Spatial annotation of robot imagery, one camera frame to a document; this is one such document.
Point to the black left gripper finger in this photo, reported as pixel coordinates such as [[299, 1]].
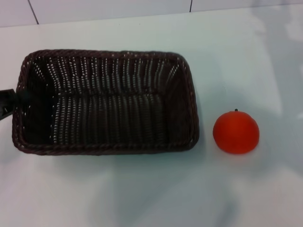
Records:
[[6, 102]]

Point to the black woven rectangular basket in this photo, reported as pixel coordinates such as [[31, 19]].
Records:
[[111, 104]]

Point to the orange fruit with stem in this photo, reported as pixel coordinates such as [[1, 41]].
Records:
[[236, 133]]

